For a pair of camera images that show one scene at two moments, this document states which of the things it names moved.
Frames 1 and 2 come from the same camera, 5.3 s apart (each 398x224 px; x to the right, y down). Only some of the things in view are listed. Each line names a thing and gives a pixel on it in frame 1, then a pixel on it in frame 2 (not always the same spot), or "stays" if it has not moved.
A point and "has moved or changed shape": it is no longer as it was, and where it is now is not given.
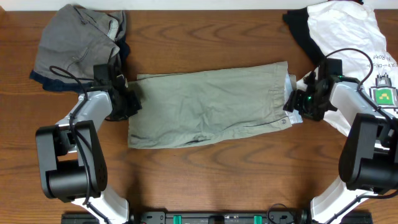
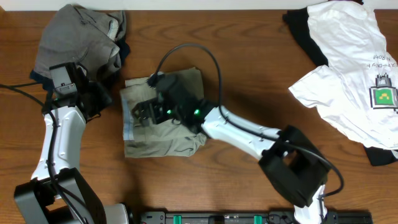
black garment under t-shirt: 298,20 stays
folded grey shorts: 78,38 stays
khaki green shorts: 200,105 has moved or changed shape
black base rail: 216,217 stays
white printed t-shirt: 349,31 stays
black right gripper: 295,101 to 156,103
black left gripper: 135,106 to 104,94
